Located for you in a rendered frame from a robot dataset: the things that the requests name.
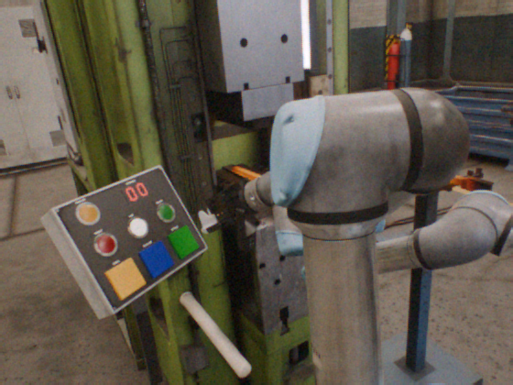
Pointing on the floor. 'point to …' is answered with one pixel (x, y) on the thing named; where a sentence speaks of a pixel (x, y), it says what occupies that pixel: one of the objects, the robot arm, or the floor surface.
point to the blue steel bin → (485, 118)
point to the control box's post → (147, 339)
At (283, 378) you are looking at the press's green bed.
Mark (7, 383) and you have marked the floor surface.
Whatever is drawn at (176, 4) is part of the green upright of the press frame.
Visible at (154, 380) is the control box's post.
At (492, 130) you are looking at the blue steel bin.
